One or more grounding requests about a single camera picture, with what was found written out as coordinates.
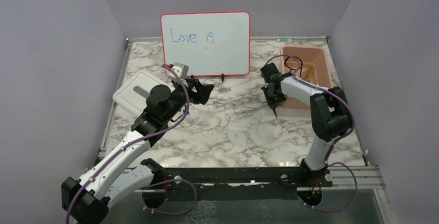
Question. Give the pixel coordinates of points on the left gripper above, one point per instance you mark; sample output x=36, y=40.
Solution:
x=203, y=91

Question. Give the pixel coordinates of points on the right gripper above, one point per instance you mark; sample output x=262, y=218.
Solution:
x=277, y=102

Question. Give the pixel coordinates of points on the yellow rubber tubing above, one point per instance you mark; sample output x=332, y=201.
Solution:
x=308, y=74

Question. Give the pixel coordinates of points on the white plastic bin lid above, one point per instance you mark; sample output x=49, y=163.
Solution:
x=133, y=93

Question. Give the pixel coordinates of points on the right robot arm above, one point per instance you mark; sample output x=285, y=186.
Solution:
x=331, y=117

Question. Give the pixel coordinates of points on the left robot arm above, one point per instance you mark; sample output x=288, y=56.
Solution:
x=89, y=198

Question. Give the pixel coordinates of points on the pink plastic bin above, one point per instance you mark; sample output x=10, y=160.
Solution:
x=315, y=56

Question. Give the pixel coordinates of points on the pink-framed whiteboard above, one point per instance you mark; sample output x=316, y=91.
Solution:
x=211, y=44

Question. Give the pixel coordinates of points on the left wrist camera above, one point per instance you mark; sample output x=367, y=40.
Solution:
x=180, y=69

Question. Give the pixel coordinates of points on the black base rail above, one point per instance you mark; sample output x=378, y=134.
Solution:
x=224, y=184

